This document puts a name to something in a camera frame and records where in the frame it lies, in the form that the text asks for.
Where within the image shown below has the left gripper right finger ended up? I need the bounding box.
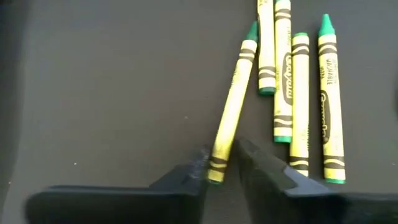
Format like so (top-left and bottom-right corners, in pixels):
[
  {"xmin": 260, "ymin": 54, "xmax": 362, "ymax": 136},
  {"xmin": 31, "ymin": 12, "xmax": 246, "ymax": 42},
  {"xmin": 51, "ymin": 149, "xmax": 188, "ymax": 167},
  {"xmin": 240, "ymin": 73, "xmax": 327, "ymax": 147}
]
[{"xmin": 236, "ymin": 138, "xmax": 398, "ymax": 224}]

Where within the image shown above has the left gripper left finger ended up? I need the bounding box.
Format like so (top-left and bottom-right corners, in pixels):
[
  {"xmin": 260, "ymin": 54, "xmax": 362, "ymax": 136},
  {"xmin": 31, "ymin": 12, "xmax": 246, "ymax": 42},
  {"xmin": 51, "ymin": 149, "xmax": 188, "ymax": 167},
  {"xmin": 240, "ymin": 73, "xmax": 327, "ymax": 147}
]
[{"xmin": 24, "ymin": 144, "xmax": 212, "ymax": 224}]

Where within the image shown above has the black table mat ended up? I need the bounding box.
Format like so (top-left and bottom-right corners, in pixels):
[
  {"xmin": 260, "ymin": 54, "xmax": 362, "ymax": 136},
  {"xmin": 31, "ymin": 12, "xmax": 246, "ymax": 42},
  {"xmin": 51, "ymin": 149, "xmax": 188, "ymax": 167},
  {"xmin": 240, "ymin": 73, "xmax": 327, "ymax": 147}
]
[{"xmin": 0, "ymin": 0, "xmax": 398, "ymax": 224}]

